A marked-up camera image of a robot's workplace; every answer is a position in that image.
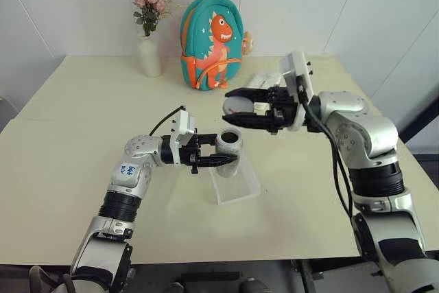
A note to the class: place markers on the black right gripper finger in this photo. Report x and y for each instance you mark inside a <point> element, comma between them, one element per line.
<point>247,94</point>
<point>245,120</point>

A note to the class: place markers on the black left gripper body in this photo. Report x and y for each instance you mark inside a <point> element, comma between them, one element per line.
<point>189,155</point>

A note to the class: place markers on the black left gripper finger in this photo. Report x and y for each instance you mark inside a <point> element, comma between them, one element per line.
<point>217,161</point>
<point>207,138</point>

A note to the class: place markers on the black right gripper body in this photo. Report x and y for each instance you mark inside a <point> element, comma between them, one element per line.
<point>283,107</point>

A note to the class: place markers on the grey round object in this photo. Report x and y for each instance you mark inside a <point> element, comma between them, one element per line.
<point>237,104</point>

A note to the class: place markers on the white plastic bottle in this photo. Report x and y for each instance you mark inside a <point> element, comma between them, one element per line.
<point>228,150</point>

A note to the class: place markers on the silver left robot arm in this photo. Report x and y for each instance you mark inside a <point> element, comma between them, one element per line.
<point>130,176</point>

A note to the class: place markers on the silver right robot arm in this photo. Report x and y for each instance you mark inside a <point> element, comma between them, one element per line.
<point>363,128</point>

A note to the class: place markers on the clear plastic stand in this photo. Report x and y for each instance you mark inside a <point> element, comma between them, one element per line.
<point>236,190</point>

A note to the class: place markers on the white rectangular case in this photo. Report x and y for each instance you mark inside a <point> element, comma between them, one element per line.
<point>262,80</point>

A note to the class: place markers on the tan plush backpack charm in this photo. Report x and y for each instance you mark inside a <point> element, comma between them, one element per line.
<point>249,42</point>

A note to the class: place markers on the teal orange dinosaur backpack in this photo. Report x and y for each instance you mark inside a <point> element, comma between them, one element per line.
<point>209,32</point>

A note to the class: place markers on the cream ceramic vase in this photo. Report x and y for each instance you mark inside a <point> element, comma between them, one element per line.
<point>150,58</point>

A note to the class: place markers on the pink dried flower bouquet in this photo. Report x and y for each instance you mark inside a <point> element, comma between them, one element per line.
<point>154,1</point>

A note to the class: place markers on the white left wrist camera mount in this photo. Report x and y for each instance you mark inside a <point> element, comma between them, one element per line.
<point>183,126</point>

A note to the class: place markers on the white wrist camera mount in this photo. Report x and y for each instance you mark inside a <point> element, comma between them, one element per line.
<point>298,66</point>
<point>183,126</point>

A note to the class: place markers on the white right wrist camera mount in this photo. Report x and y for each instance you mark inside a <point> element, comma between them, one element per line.
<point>298,66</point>

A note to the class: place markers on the black frame beside table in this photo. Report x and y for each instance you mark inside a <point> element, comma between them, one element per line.
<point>420,121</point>

